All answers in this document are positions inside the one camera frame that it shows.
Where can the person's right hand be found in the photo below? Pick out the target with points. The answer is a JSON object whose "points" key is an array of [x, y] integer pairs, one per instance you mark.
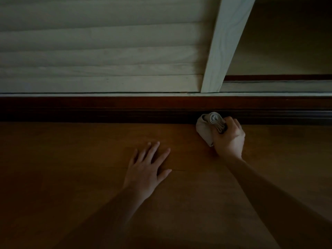
{"points": [[230, 142]]}

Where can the person's left hand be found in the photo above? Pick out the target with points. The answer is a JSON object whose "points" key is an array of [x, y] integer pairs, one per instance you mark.
{"points": [[145, 176]]}

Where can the grey cleaning cloth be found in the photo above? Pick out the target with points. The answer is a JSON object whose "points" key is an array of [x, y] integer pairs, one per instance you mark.
{"points": [[203, 129]]}

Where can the black baseboard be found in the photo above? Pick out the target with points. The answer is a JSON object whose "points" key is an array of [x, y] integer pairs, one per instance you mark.
{"points": [[103, 116]]}

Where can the person's right forearm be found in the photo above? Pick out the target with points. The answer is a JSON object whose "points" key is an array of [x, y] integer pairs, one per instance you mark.
{"points": [[272, 199]]}

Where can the person's left forearm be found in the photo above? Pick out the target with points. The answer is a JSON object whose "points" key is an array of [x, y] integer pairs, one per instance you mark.
{"points": [[103, 223]]}

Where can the brown inner wooden strip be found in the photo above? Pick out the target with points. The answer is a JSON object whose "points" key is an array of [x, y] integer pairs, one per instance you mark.
{"points": [[280, 77]]}

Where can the cream closet inner panel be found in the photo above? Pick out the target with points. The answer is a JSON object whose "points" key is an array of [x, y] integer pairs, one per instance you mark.
{"points": [[285, 36]]}

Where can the white louvered sliding door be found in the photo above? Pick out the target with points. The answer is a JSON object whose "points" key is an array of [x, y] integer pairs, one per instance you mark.
{"points": [[103, 49]]}

